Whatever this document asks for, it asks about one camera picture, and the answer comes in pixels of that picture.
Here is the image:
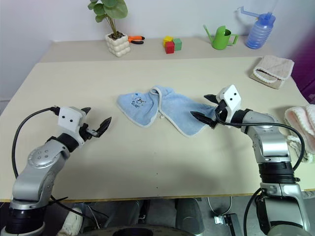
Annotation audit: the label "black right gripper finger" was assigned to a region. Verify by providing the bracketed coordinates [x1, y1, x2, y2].
[190, 111, 214, 126]
[203, 93, 220, 105]

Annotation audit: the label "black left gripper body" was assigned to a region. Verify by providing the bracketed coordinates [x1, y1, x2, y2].
[78, 123, 99, 142]

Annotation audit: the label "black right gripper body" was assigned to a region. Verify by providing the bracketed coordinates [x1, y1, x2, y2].
[209, 99, 229, 129]

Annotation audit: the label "blue baby bib cloth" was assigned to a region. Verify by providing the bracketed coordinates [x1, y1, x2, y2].
[116, 85, 219, 138]

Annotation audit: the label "folded beige towel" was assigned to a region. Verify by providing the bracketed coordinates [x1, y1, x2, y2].
[248, 55, 295, 90]

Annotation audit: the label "folded pink towel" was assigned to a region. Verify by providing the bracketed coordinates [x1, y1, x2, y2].
[284, 104, 315, 139]

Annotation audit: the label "green watering can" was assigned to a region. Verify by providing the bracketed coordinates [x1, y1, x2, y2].
[202, 24, 240, 51]

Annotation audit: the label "red cube block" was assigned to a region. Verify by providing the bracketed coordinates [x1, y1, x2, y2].
[164, 41, 175, 55]

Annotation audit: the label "yellow cube block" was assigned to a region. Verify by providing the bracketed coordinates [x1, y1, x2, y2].
[162, 35, 174, 48]

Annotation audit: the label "green plant in white pot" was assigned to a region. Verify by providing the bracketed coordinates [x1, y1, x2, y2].
[87, 0, 131, 58]

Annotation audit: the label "blue plastic spray bottle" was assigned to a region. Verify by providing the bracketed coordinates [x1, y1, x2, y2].
[233, 6, 277, 49]

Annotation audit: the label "white sneaker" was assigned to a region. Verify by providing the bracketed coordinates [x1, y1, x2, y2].
[60, 207, 84, 236]

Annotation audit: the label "white green fringed cloth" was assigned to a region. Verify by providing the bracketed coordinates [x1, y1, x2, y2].
[286, 134, 315, 164]

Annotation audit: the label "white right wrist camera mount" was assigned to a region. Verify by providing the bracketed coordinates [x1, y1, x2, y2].
[216, 84, 242, 123]

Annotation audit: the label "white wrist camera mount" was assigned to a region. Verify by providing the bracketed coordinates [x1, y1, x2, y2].
[58, 106, 87, 144]
[216, 84, 242, 123]

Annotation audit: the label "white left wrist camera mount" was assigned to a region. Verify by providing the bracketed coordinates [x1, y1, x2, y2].
[58, 106, 87, 144]

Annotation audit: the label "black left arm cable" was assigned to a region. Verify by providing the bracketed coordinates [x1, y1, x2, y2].
[11, 106, 61, 178]

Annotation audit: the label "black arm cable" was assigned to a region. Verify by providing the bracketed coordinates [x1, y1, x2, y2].
[215, 107, 306, 173]
[11, 106, 61, 178]

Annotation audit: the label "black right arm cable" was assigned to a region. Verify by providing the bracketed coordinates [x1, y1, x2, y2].
[215, 107, 306, 173]

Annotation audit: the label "orange handled pliers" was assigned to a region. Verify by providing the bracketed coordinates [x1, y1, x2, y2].
[127, 35, 146, 45]

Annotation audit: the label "white cable loop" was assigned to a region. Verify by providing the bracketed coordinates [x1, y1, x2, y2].
[207, 196, 233, 215]

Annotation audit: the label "black metal bracket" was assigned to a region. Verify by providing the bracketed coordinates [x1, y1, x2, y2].
[213, 212, 244, 236]

